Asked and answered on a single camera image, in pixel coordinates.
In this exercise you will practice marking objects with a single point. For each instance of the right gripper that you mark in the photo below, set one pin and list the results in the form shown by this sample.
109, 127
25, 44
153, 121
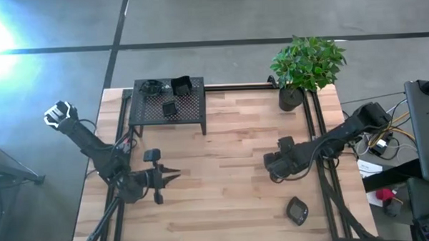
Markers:
278, 163

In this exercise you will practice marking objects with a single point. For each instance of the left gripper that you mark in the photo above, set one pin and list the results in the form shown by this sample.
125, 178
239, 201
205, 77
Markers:
158, 183

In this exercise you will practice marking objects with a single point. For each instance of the black leaf-shaped mini plate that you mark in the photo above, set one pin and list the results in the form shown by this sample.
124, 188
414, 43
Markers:
151, 87
297, 211

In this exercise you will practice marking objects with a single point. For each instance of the black wavy square mini plate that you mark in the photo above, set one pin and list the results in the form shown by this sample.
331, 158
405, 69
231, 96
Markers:
181, 86

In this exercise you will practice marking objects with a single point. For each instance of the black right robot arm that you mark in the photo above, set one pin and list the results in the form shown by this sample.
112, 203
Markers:
343, 130

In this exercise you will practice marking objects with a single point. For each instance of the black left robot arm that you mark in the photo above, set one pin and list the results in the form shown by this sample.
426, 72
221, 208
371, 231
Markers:
86, 139

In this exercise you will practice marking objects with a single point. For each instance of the black plant pot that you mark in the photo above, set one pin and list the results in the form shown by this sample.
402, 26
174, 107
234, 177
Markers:
290, 100

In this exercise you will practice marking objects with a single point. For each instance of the black perforated metal shelf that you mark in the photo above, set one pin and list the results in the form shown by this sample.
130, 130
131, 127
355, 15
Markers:
146, 112

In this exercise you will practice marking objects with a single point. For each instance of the white power adapter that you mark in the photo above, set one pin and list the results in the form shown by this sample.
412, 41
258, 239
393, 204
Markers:
381, 143

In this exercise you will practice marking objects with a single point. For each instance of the green leafy plant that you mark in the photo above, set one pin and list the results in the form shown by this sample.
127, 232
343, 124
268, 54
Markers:
307, 60

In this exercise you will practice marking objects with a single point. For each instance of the small red object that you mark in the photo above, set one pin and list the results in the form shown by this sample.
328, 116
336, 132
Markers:
384, 194

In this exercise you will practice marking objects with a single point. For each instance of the dark grey monitor panel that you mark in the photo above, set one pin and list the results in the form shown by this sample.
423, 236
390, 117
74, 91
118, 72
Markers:
427, 134

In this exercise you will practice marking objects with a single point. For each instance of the black aluminium table frame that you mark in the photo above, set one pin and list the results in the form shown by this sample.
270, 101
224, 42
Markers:
235, 87

